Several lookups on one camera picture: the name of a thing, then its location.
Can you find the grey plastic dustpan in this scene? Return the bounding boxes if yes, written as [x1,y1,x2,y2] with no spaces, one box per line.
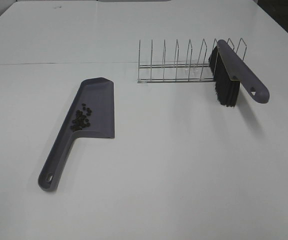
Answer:
[38,77,115,192]

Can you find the pile of coffee beans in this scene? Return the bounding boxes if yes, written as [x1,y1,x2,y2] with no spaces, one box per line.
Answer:
[70,103,92,132]

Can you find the grey hand brush black bristles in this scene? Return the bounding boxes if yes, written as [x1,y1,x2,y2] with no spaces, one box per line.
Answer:
[209,39,270,107]

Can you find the chrome wire dish rack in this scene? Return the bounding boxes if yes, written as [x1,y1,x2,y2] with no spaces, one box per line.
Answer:
[136,37,247,85]

